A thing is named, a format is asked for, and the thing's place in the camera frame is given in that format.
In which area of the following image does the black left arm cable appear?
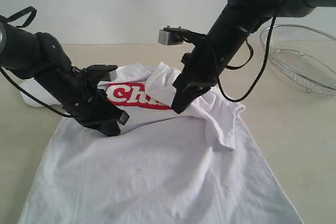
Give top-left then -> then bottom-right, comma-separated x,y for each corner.
0,6 -> 73,117

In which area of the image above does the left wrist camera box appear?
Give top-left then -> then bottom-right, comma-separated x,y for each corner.
80,65 -> 118,84

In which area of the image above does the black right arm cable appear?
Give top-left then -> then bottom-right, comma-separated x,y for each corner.
209,0 -> 316,102

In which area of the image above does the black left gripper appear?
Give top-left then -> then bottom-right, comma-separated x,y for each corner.
35,69 -> 129,136

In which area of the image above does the white t-shirt red print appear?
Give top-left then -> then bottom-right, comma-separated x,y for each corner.
19,63 -> 302,223

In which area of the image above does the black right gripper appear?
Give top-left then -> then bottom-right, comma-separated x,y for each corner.
171,37 -> 236,114

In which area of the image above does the metal wire mesh basket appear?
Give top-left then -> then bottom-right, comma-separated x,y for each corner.
268,24 -> 335,97

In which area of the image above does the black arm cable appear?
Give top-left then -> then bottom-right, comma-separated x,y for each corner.
0,6 -> 73,117
209,0 -> 316,102

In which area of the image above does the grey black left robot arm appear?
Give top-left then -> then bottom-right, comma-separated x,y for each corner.
1,23 -> 129,136

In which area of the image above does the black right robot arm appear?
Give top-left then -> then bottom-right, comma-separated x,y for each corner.
170,0 -> 335,113

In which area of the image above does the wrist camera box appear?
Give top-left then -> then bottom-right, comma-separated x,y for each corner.
158,26 -> 206,46
80,65 -> 118,84

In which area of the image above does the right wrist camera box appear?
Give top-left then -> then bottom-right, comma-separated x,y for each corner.
158,26 -> 206,46

